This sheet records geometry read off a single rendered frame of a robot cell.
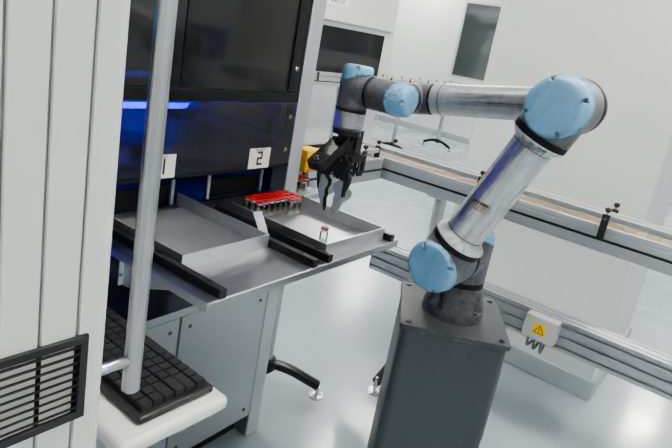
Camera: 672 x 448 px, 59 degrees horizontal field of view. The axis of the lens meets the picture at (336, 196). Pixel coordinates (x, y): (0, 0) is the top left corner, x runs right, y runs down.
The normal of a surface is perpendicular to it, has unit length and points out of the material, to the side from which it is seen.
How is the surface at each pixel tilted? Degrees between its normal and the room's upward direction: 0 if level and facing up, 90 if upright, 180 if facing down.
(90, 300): 90
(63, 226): 90
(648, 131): 90
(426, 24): 90
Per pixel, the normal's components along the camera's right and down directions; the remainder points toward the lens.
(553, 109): -0.52, 0.01
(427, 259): -0.65, 0.22
